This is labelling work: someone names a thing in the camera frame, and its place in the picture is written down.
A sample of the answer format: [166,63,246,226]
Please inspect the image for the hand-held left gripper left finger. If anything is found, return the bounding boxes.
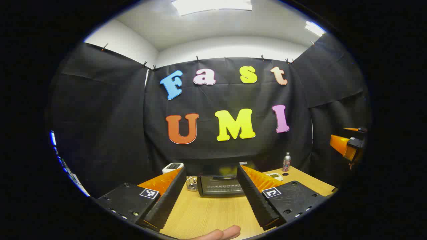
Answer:
[96,167,187,233]

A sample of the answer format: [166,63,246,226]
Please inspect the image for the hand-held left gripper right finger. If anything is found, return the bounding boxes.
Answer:
[236,164,329,231]

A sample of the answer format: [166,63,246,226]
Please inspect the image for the black electric oven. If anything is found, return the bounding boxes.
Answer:
[197,162,257,198]

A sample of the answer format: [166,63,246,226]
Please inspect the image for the white toaster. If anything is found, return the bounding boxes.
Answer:
[162,163,184,174]

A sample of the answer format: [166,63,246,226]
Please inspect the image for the ceiling light panel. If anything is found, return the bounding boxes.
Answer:
[305,21,326,37]

